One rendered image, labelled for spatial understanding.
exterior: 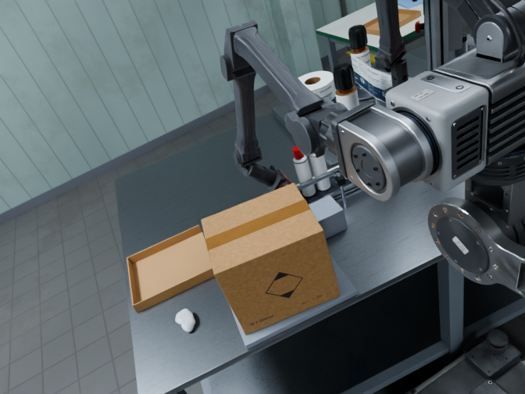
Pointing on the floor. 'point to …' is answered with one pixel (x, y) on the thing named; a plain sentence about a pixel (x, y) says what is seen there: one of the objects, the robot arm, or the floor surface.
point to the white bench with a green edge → (334, 33)
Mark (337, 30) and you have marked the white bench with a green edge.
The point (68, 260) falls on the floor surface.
